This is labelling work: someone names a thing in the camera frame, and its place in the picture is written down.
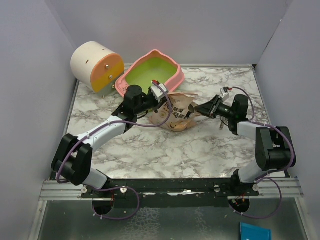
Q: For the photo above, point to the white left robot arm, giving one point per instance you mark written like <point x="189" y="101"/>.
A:
<point x="73" y="159"/>

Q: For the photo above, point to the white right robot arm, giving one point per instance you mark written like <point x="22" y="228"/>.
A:
<point x="274" y="151"/>

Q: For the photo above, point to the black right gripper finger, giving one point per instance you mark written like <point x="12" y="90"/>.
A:
<point x="206" y="106"/>
<point x="204" y="111"/>

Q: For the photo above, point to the cream orange cylindrical cat house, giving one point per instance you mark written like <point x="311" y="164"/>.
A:
<point x="96" y="66"/>

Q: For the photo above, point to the blue card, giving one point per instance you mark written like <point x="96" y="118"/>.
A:
<point x="252" y="232"/>

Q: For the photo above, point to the pink green litter box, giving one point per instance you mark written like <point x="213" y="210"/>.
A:
<point x="155" y="65"/>

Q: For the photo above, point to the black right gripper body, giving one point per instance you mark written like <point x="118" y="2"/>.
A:
<point x="221" y="109"/>

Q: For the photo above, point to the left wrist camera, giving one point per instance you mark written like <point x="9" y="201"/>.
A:
<point x="158" y="90"/>

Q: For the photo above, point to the aluminium frame rail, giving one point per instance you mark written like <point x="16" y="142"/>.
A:
<point x="53" y="191"/>

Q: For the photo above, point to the cat litter bag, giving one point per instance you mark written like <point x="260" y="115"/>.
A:
<point x="180" y="102"/>

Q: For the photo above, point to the bag sealing clip strip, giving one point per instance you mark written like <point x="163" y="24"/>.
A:
<point x="222" y="124"/>

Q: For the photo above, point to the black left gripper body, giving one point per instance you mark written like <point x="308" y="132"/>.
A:
<point x="150" y="103"/>

